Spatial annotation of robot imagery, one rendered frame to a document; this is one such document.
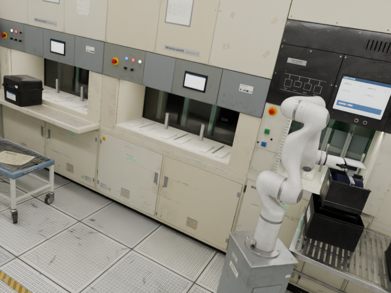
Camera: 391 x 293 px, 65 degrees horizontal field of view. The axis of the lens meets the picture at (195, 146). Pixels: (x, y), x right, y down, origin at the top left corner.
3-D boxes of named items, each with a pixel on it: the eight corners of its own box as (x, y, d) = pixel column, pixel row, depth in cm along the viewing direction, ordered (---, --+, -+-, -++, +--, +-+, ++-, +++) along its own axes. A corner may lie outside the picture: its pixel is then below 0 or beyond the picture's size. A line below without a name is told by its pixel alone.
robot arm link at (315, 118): (272, 191, 164) (301, 204, 155) (262, 196, 154) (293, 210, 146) (302, 99, 151) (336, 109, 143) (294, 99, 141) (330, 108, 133)
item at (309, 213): (304, 214, 208) (311, 192, 202) (347, 227, 201) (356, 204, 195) (305, 237, 182) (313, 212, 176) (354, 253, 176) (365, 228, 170)
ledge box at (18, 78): (0, 100, 312) (-1, 74, 303) (27, 97, 336) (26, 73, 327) (18, 107, 300) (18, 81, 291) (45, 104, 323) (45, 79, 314)
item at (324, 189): (317, 196, 199) (333, 152, 189) (349, 206, 195) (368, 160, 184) (319, 214, 177) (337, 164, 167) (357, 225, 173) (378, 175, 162)
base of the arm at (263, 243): (255, 259, 156) (264, 229, 149) (239, 235, 172) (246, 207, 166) (287, 256, 162) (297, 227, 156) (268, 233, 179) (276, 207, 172)
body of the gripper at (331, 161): (320, 161, 186) (340, 166, 183) (322, 167, 176) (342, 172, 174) (324, 150, 183) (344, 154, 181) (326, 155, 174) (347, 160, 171)
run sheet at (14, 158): (-15, 159, 264) (-15, 158, 263) (4, 150, 286) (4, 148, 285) (20, 166, 263) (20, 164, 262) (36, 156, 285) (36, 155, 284)
